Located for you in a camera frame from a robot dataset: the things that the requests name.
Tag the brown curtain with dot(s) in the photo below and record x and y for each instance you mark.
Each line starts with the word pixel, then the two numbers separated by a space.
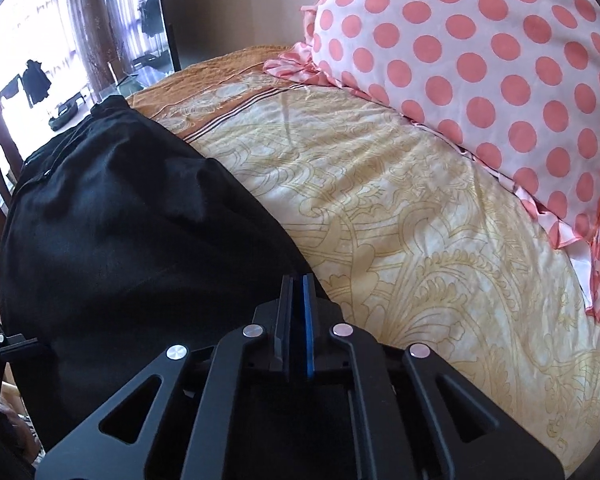
pixel 92 20

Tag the black pants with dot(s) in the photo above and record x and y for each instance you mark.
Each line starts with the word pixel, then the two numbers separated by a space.
pixel 130 220

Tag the small dark object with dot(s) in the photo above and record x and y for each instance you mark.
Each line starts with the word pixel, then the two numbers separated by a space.
pixel 66 115

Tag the black flat screen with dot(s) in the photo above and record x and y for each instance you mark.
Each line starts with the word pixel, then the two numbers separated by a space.
pixel 145 10

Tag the glass table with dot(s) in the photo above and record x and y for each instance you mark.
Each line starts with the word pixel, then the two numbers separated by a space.
pixel 115 82

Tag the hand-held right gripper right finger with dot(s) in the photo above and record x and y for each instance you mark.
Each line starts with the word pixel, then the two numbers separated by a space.
pixel 308 332

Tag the large pink polka dot pillow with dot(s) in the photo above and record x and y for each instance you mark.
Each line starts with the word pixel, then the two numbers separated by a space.
pixel 480 70

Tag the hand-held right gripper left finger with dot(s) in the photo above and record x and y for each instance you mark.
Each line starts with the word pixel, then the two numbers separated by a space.
pixel 286 332

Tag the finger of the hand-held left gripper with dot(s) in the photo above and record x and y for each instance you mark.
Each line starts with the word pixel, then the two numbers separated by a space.
pixel 26 346

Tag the dark hanging garment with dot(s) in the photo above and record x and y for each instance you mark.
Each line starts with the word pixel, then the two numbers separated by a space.
pixel 35 81

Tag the yellow patterned bed sheet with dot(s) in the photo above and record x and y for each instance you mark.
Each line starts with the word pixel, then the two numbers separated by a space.
pixel 405 240

